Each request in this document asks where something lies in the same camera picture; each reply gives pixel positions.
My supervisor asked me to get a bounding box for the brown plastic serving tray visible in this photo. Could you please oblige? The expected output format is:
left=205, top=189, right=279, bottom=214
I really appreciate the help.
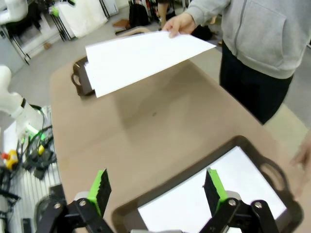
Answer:
left=70, top=56, right=96, bottom=98
left=111, top=135, right=304, bottom=233

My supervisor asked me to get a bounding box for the white A4 paper sheet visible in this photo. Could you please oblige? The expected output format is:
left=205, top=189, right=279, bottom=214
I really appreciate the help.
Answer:
left=137, top=145, right=288, bottom=233
left=83, top=62, right=94, bottom=90

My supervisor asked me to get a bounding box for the aluminium profile base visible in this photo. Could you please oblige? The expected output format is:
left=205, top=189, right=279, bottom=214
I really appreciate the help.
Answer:
left=0, top=155, right=64, bottom=233

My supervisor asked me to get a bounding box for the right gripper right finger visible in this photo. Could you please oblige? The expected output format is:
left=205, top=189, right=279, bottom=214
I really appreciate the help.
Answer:
left=199, top=167, right=280, bottom=233

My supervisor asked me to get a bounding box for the person's left hand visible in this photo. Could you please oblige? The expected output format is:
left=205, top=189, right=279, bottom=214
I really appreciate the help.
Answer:
left=290, top=135, right=311, bottom=201

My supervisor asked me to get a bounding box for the black cable bundle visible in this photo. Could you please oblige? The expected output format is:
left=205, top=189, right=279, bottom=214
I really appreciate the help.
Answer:
left=20, top=126, right=58, bottom=179

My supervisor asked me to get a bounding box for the white foam board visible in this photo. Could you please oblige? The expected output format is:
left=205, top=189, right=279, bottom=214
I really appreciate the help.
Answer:
left=58, top=0, right=109, bottom=38

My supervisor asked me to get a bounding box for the black backpack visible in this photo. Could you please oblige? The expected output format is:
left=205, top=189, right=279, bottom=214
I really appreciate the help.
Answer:
left=128, top=2, right=150, bottom=29

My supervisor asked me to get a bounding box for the black cable coil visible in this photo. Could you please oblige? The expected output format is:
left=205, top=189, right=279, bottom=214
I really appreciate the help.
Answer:
left=35, top=194, right=68, bottom=219

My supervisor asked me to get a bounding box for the person's right hand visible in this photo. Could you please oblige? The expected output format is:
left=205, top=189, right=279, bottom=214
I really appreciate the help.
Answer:
left=162, top=12, right=197, bottom=39

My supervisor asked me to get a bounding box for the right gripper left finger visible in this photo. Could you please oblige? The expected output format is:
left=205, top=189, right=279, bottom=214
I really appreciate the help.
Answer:
left=36, top=168, right=115, bottom=233

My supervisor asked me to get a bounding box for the black bag on floor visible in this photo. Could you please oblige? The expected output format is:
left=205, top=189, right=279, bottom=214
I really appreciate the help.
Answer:
left=194, top=25, right=216, bottom=41

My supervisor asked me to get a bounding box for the person's right forearm grey sleeve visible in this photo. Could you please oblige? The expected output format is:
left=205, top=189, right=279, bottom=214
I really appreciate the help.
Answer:
left=187, top=0, right=231, bottom=26

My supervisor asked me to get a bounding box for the black stand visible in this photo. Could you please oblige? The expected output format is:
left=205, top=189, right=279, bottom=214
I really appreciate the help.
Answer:
left=50, top=12, right=73, bottom=42

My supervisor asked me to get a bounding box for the person in grey hoodie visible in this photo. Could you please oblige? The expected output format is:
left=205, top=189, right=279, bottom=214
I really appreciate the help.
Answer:
left=187, top=0, right=311, bottom=126

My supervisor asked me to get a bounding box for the brown cardboard piece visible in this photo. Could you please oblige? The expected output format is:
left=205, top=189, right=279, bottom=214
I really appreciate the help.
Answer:
left=113, top=19, right=129, bottom=29

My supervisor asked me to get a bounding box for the yellow red emergency stop button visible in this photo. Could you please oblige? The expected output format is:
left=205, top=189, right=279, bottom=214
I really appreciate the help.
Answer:
left=1, top=149, right=19, bottom=170

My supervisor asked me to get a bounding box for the white A4 paper stack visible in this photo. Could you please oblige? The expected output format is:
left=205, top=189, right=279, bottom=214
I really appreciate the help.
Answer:
left=85, top=31, right=217, bottom=99

